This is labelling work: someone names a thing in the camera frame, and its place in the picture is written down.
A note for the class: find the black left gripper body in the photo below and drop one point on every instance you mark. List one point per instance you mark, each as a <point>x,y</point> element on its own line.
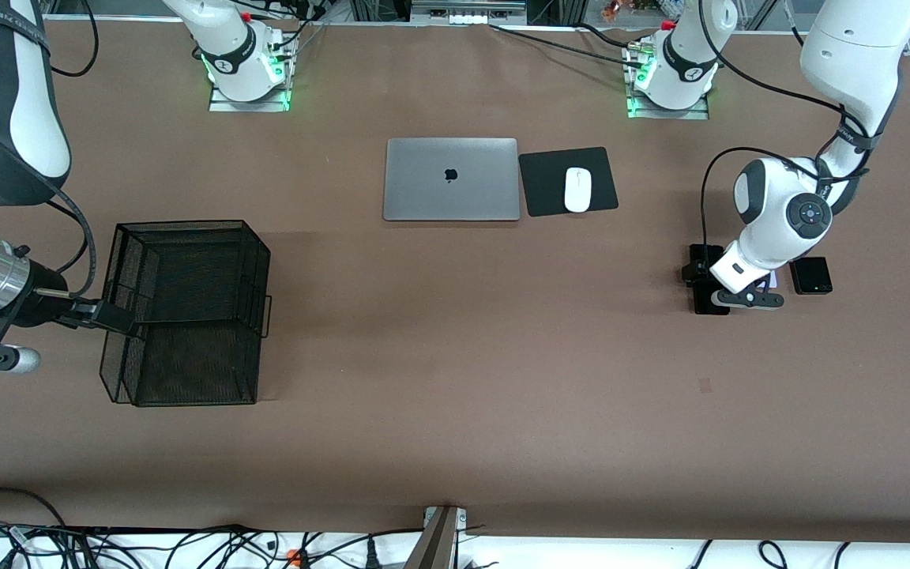
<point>700,273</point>

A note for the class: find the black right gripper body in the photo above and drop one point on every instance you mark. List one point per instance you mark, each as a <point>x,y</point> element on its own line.
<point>43,299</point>

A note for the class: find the large black smartphone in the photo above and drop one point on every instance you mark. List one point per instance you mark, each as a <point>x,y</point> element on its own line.
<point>704,304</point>

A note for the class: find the small black flip phone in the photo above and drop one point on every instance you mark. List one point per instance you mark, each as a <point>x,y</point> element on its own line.
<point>810,276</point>

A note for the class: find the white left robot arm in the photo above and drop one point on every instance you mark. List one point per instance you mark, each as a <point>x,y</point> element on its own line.
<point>850,47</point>

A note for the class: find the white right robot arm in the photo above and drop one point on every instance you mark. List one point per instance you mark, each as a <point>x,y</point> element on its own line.
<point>13,95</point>

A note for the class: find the black mesh two-tier tray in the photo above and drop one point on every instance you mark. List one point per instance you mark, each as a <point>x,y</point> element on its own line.
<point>242,261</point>

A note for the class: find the white computer mouse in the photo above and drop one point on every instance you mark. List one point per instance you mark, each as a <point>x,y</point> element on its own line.
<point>578,190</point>

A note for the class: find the black mouse pad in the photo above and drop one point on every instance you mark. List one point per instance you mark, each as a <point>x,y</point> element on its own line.
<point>542,190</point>

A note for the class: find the silver closed laptop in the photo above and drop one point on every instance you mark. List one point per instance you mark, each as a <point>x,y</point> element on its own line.
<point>423,174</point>

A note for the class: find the grey socket strip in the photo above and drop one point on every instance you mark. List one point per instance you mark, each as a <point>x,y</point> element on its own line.
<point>463,14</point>

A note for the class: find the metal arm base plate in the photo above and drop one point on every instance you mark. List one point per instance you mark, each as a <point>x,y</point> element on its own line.
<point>692,115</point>
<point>250,107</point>

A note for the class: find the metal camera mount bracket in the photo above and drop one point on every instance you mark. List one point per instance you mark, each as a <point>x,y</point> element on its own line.
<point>439,545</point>

